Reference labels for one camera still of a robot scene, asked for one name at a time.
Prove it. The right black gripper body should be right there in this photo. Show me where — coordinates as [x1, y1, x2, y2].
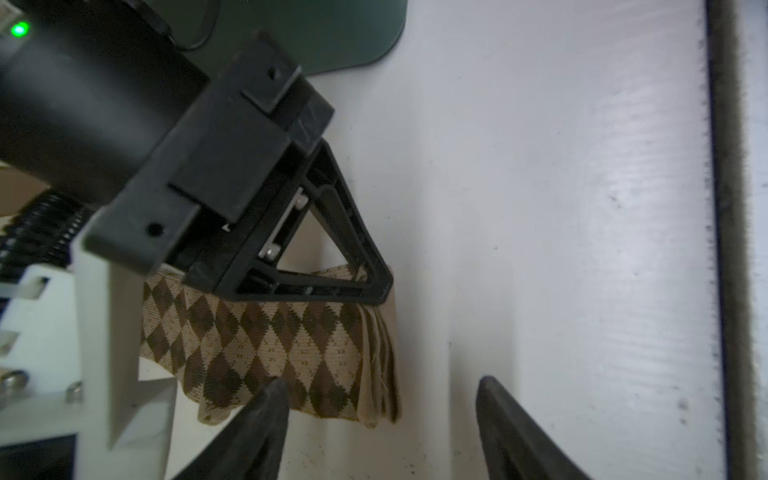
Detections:
[82, 30, 333, 275]

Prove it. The beige brown argyle sock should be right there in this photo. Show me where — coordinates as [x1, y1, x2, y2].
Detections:
[140, 274, 403, 428]

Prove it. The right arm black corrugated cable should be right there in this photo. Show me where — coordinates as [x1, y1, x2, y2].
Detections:
[0, 188, 94, 283]

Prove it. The green plastic divided tray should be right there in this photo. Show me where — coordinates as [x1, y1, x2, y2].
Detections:
[143, 0, 409, 78]

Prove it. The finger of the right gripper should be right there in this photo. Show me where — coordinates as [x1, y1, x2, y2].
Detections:
[182, 141, 393, 304]

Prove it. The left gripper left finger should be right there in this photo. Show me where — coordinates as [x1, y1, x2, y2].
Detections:
[176, 378, 290, 480]

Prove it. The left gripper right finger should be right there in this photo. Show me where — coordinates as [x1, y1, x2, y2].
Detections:
[475, 376, 588, 480]

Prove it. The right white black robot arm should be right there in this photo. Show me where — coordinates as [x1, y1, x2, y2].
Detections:
[1, 1, 393, 304]

